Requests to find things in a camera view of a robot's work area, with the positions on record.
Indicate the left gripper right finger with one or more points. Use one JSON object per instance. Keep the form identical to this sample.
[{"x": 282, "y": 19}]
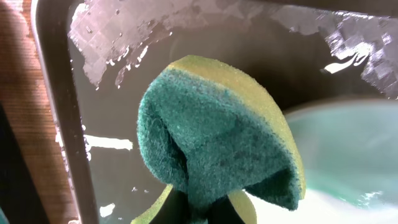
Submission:
[{"x": 223, "y": 212}]

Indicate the small black water tray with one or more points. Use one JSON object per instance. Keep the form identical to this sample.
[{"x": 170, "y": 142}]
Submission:
[{"x": 20, "y": 202}]

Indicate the green yellow sponge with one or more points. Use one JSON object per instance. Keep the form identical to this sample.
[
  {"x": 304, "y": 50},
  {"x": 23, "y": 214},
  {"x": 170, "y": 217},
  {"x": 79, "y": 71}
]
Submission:
[{"x": 209, "y": 129}]

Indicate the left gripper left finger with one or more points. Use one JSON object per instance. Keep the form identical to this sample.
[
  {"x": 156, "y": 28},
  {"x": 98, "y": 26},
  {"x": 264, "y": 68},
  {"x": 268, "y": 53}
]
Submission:
[{"x": 175, "y": 210}]

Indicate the white plate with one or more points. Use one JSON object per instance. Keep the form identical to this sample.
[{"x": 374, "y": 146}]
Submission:
[{"x": 349, "y": 152}]

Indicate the large grey serving tray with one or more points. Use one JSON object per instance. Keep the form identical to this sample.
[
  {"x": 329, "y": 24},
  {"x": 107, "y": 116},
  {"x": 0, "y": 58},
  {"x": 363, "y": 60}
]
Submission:
[{"x": 98, "y": 58}]

